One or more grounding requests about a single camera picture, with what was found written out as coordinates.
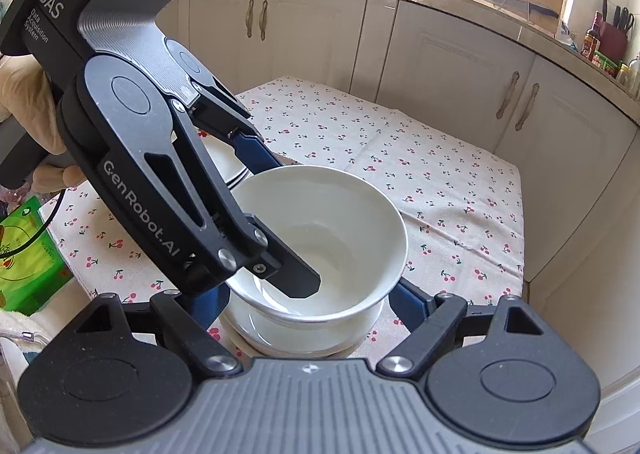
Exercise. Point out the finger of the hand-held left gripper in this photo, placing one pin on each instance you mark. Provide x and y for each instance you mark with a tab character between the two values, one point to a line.
290	274
255	153

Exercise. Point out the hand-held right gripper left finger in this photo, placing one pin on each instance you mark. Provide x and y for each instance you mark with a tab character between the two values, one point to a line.
212	309

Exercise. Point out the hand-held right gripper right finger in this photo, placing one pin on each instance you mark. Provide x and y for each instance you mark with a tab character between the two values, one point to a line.
412	306

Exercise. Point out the white bowl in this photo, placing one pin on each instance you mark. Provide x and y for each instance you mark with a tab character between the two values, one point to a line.
350	234
250	321
300	346

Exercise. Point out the person's left hand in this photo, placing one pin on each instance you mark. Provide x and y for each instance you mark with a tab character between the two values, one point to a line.
25	88

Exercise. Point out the cherry print tablecloth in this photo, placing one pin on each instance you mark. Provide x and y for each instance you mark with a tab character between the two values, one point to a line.
350	133

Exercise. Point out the green package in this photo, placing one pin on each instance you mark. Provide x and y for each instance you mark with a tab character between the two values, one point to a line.
30	274

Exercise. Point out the black kitchen knife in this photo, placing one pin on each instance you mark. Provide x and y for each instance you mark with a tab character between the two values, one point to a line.
527	7

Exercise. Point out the green seasoning box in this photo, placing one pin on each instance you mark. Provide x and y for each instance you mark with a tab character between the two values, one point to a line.
611	66

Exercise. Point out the clear glass bottle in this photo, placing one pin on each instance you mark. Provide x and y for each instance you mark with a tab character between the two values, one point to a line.
636	76
626	74

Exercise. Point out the dark soy sauce bottle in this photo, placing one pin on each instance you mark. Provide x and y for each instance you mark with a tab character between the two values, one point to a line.
591	46

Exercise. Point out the dark red knife block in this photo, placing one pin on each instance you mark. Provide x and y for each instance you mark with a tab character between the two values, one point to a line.
612	41

